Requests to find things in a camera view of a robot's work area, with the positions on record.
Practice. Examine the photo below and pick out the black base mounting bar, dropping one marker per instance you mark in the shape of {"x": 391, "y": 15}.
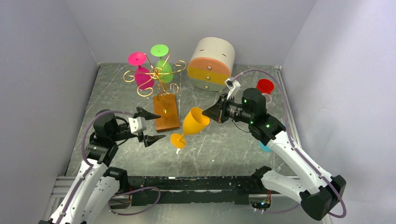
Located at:
{"x": 195, "y": 189}

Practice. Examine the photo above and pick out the red plastic wine glass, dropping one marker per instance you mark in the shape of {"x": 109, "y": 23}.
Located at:
{"x": 265, "y": 86}

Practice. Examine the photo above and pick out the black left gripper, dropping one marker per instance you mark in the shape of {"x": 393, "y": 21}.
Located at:
{"x": 148, "y": 139}

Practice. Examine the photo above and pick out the blue plastic wine glass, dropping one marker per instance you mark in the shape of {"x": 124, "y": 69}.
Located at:
{"x": 264, "y": 147}

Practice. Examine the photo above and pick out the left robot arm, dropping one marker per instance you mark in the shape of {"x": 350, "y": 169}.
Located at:
{"x": 89, "y": 167}

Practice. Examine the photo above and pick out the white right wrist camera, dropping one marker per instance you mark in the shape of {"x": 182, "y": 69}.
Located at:
{"x": 233, "y": 85}

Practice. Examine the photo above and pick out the orange plastic wine glass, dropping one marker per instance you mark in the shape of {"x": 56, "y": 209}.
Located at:
{"x": 193, "y": 123}

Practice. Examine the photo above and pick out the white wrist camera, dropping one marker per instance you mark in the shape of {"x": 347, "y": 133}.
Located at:
{"x": 233, "y": 85}
{"x": 137, "y": 126}

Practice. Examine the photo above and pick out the gold wire wine glass rack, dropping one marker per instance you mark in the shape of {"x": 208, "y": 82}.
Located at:
{"x": 163, "y": 95}

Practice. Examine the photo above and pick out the green plastic wine glass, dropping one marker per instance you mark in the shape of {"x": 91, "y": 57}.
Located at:
{"x": 165, "y": 70}

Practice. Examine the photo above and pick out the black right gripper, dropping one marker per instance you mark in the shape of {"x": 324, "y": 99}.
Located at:
{"x": 214, "y": 112}

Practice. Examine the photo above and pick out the round pastel drawer cabinet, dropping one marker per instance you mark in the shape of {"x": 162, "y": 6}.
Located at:
{"x": 211, "y": 64}

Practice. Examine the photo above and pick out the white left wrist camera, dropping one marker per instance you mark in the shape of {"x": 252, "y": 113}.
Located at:
{"x": 137, "y": 126}

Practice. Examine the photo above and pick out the magenta plastic wine glass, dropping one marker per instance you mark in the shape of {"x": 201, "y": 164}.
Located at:
{"x": 141, "y": 77}

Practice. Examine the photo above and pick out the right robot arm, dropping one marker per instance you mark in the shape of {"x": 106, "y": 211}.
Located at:
{"x": 316, "y": 190}

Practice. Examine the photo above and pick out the clear plastic wine glass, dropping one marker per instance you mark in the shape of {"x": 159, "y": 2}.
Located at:
{"x": 268, "y": 98}

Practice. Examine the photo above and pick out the aluminium frame rail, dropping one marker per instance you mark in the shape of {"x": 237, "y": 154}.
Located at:
{"x": 63, "y": 184}

